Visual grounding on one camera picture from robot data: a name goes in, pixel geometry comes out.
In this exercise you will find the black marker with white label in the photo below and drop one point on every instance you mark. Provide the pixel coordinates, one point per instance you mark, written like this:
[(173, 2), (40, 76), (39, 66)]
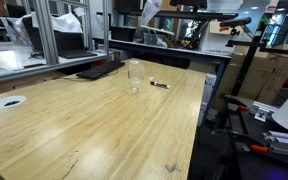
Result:
[(160, 85)]

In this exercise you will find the clear plastic cup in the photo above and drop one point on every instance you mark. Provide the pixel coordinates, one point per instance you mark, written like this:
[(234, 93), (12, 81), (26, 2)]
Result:
[(136, 76)]

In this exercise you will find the small white table grommet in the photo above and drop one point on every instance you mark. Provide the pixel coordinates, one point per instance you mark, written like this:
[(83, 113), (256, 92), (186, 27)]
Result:
[(134, 62)]

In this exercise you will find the blue edged workbench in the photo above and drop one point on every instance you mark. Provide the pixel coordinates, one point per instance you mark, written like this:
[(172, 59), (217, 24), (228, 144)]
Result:
[(170, 51)]

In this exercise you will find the black computer keyboard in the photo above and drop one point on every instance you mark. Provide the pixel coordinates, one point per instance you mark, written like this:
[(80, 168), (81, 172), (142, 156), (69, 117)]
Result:
[(99, 70)]

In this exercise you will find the black storage bin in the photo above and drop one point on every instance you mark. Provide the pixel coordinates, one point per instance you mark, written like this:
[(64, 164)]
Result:
[(122, 33)]

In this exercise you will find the white drawer unit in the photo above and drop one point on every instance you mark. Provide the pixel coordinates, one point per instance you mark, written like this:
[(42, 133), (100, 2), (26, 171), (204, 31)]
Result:
[(209, 90)]

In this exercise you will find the white plastic bag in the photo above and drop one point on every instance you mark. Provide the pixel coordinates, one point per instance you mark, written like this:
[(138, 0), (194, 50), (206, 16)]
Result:
[(150, 11)]

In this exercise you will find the black overhead shelf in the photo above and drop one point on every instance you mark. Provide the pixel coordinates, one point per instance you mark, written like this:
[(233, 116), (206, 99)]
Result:
[(184, 14)]

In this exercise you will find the white equipment box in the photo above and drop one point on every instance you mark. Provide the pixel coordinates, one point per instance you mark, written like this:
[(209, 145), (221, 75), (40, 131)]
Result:
[(214, 40)]

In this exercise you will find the black laptop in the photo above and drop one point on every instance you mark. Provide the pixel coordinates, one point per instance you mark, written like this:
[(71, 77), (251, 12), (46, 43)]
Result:
[(69, 41)]

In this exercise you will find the white cloth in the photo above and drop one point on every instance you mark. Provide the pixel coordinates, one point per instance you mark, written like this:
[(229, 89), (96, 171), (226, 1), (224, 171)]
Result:
[(65, 23)]

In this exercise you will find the black robot cart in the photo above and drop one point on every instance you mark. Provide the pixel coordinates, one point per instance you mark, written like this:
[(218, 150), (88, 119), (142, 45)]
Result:
[(244, 133)]

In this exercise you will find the brown cardboard box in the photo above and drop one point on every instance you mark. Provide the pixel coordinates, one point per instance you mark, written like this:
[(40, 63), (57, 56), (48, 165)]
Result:
[(282, 80), (260, 78)]

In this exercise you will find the grey side bench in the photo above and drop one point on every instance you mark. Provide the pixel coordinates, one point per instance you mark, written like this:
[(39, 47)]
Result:
[(20, 70)]

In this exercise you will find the aluminium extrusion bar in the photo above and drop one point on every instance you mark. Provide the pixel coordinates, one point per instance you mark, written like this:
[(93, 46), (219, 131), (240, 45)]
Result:
[(284, 141)]

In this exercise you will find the thin aluminium frame post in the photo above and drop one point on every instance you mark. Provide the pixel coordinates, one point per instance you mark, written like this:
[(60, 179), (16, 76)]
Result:
[(88, 23)]

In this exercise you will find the black camera stand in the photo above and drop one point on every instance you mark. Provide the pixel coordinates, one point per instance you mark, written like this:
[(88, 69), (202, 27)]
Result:
[(247, 63)]

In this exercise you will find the black stereo camera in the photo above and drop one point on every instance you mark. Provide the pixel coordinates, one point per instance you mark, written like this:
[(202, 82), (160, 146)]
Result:
[(235, 22)]

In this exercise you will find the wide aluminium frame post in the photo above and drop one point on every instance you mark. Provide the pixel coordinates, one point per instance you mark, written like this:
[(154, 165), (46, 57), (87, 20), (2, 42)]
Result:
[(45, 33)]

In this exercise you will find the silver metal bracket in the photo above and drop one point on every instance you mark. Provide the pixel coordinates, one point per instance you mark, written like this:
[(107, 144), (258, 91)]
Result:
[(262, 113)]

